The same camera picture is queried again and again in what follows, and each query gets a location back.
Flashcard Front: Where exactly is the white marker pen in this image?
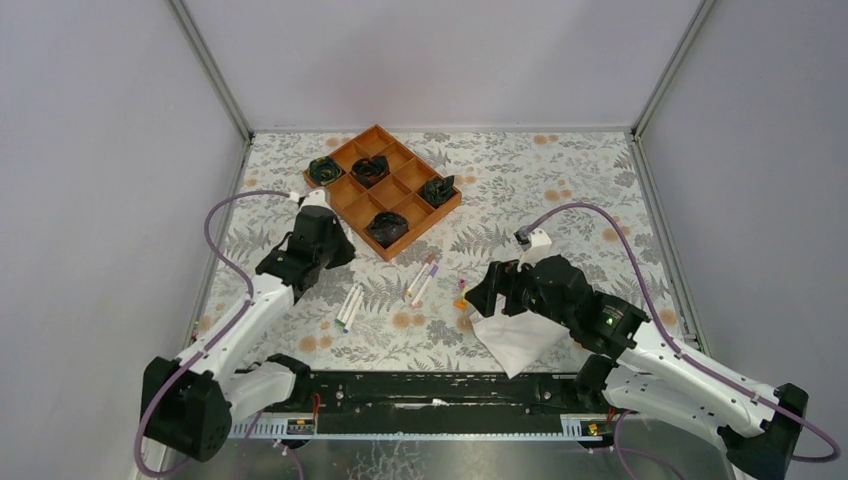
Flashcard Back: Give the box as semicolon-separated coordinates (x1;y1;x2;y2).
405;253;435;297

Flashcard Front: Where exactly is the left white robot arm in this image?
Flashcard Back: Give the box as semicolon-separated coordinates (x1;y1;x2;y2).
137;204;355;462

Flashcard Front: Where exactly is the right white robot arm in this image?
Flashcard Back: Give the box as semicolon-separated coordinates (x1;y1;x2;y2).
465;255;808;479

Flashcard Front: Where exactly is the white marker green end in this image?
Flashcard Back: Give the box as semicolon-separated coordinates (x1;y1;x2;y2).
335;284;359;327

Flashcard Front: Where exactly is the white folded cloth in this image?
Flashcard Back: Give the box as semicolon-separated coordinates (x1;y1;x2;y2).
470;312;568;379

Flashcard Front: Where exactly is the dark blue rolled tie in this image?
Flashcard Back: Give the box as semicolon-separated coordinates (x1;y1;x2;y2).
365;211;409;249

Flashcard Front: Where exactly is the white marker blue end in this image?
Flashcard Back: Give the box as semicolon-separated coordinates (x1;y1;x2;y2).
342;288;363;333

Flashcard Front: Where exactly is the green patterned rolled tie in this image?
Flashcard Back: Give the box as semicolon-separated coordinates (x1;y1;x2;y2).
306;156;344;187

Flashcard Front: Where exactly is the orange wooden compartment tray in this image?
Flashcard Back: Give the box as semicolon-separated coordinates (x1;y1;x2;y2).
303;125;463;261

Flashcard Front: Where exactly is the dark green rolled tie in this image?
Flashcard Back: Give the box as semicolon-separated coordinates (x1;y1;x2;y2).
418;175;456;209

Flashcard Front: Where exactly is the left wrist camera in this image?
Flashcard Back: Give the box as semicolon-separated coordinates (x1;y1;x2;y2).
289;188;331;209

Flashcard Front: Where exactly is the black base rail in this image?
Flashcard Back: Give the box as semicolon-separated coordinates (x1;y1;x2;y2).
268;371;613;439

